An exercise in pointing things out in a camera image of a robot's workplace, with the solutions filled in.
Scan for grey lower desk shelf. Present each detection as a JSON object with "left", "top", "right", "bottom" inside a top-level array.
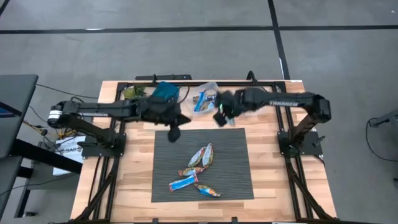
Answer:
[{"left": 0, "top": 155, "right": 24, "bottom": 216}]

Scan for yellow and black cable bundle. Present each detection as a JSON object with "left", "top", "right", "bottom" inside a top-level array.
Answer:
[{"left": 23, "top": 119, "right": 78, "bottom": 141}]

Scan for grey desk top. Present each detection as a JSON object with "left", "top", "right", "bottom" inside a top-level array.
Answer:
[{"left": 0, "top": 73, "right": 39, "bottom": 159}]

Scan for white printed paper sheet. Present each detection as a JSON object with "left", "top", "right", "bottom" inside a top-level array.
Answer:
[{"left": 52, "top": 136, "right": 86, "bottom": 177}]

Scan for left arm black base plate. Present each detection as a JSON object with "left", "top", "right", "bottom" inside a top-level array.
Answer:
[{"left": 81, "top": 133, "right": 127, "bottom": 158}]

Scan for blue green granola bar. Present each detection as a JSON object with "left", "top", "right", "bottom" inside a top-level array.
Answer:
[{"left": 187, "top": 146, "right": 206, "bottom": 168}]

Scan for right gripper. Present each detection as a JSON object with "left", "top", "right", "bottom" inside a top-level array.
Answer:
[{"left": 213, "top": 90, "right": 248, "bottom": 128}]

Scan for black aluminium table frame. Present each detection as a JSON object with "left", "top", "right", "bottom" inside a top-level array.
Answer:
[{"left": 73, "top": 80, "right": 336, "bottom": 223}]

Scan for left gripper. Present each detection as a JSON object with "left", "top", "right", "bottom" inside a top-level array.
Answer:
[{"left": 136, "top": 96, "right": 192, "bottom": 143}]

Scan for black desk beam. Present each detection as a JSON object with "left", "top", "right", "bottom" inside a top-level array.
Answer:
[{"left": 11, "top": 138, "right": 83, "bottom": 174}]

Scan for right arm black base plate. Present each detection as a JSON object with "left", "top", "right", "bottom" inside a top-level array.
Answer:
[{"left": 277, "top": 130, "right": 323, "bottom": 157}]

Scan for grey stand base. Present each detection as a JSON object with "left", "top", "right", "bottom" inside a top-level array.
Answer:
[{"left": 369, "top": 108, "right": 398, "bottom": 128}]

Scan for blue orange granola bar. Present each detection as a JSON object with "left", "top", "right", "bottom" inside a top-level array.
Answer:
[{"left": 195, "top": 183, "right": 221, "bottom": 198}]

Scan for looped black floor cable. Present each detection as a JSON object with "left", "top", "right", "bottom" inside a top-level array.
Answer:
[{"left": 365, "top": 117, "right": 398, "bottom": 162}]

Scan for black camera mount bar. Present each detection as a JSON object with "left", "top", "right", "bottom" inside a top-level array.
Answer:
[{"left": 135, "top": 73, "right": 193, "bottom": 82}]

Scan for small green artificial plant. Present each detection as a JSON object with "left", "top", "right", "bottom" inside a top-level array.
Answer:
[{"left": 123, "top": 85, "right": 147, "bottom": 100}]

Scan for thin black floor cable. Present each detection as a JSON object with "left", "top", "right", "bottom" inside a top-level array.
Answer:
[{"left": 35, "top": 83, "right": 99, "bottom": 100}]

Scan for teal plastic container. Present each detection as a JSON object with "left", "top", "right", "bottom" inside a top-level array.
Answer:
[{"left": 151, "top": 81, "right": 180, "bottom": 102}]

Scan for grey ribbed mat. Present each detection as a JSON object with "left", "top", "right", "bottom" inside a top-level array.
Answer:
[{"left": 151, "top": 128, "right": 255, "bottom": 203}]

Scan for silver green granola bar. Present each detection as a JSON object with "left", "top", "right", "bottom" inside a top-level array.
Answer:
[{"left": 202, "top": 142, "right": 215, "bottom": 169}]

